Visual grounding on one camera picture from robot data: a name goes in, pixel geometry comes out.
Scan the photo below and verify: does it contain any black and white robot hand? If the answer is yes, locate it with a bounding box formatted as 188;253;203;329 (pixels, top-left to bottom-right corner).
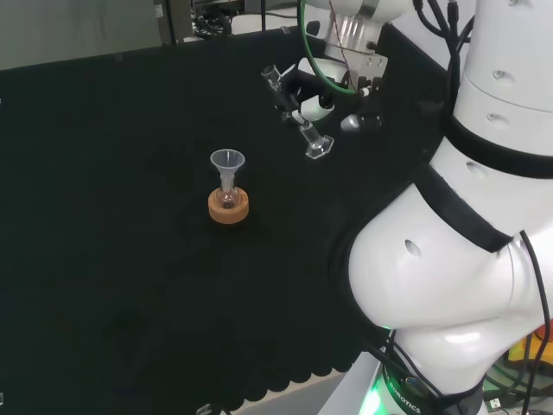
281;50;389;132

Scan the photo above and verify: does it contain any clear glass graduated cylinder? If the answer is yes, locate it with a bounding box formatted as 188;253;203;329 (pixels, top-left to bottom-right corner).
260;65;336;161

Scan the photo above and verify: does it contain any clear round-bottom flask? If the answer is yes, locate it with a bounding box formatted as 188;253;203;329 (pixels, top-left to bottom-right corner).
219;184;239;210

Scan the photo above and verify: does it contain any clear plastic funnel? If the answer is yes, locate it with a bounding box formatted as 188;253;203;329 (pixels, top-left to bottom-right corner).
209;149;247;192

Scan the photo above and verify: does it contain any black bench cloth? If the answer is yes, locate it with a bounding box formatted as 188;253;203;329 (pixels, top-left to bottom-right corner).
0;22;453;411

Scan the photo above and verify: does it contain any yellow stop button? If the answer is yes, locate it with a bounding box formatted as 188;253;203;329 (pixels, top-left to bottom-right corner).
506;327;553;367

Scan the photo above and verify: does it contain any green cable loop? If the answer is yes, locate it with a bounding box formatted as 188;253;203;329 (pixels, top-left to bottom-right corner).
297;0;359;96

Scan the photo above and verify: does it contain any cork ring stand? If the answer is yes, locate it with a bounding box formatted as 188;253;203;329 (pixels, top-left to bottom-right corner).
207;188;251;225

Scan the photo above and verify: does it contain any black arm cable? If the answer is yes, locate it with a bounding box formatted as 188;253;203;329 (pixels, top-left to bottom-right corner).
518;229;553;415

